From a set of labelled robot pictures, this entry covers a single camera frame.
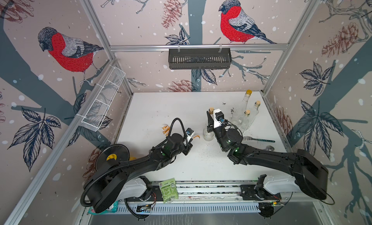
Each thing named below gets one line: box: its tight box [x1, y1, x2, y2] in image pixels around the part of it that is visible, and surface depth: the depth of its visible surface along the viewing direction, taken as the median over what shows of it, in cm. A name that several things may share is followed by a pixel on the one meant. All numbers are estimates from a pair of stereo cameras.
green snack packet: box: [158, 177, 179, 204], surface depth 76 cm
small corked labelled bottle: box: [247, 100, 262, 127], surface depth 84 cm
